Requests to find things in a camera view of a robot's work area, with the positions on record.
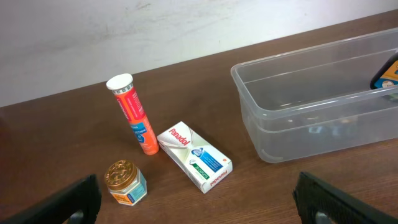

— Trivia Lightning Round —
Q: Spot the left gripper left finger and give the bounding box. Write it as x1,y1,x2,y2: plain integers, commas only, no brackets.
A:
2,174,102,224

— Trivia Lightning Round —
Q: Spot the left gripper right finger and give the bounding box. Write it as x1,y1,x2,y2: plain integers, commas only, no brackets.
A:
292,172,397,224

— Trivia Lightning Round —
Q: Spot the small gold-lid balm jar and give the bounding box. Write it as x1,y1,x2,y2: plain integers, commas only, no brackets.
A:
104,160,147,206

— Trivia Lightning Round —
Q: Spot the dark bottle white cap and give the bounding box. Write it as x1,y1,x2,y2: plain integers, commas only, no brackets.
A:
370,52,397,89

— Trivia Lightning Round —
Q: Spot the clear plastic container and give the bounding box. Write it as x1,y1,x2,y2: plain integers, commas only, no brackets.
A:
231,29,397,163

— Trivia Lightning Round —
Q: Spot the white Panadol box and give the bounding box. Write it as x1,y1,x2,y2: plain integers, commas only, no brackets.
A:
157,121,233,194

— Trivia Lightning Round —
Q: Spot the orange effervescent tablet tube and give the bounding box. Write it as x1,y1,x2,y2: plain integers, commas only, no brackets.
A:
106,73,159,155

